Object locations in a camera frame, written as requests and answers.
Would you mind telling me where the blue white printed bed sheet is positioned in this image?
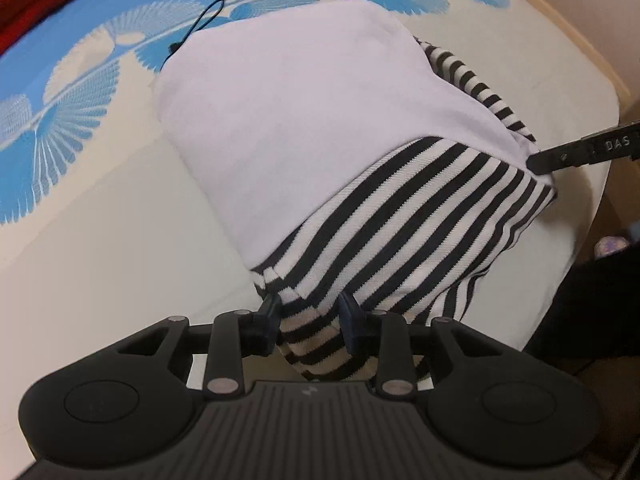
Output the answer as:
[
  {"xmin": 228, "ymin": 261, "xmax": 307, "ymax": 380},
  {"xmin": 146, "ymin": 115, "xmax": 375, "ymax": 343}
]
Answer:
[{"xmin": 0, "ymin": 0, "xmax": 623, "ymax": 466}]

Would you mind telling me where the dark cloth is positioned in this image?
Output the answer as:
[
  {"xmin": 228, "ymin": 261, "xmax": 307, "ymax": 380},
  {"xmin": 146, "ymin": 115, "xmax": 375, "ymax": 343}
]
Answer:
[{"xmin": 525, "ymin": 220, "xmax": 640, "ymax": 391}]

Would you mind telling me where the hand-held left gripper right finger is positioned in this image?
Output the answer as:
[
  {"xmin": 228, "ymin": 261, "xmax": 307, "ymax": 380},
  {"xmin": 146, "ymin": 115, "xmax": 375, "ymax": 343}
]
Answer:
[{"xmin": 338, "ymin": 293, "xmax": 502, "ymax": 402}]

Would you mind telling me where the black cord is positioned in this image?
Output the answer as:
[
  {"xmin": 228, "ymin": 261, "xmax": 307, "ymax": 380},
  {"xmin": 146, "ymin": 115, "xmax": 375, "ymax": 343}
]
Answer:
[{"xmin": 166, "ymin": 0, "xmax": 224, "ymax": 57}]

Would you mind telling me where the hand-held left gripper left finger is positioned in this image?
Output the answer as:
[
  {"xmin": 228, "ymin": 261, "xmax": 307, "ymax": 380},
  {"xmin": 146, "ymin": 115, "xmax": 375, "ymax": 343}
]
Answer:
[{"xmin": 117, "ymin": 294, "xmax": 282, "ymax": 402}]

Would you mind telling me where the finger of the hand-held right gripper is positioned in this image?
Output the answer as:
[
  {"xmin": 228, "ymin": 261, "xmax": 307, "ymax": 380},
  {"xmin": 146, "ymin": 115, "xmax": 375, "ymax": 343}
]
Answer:
[{"xmin": 526, "ymin": 119, "xmax": 640, "ymax": 177}]

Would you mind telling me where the black white striped garment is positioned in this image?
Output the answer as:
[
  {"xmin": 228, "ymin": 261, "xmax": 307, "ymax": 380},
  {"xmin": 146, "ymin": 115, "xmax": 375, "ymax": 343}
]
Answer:
[{"xmin": 152, "ymin": 0, "xmax": 559, "ymax": 385}]

